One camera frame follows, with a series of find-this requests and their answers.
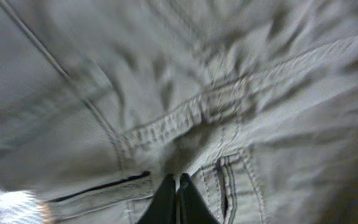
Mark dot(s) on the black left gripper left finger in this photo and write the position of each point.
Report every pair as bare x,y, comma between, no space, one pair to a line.
162,209

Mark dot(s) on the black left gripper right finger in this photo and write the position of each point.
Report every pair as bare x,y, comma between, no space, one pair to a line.
192,207

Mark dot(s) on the grey shorts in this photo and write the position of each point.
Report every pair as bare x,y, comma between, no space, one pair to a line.
256,100

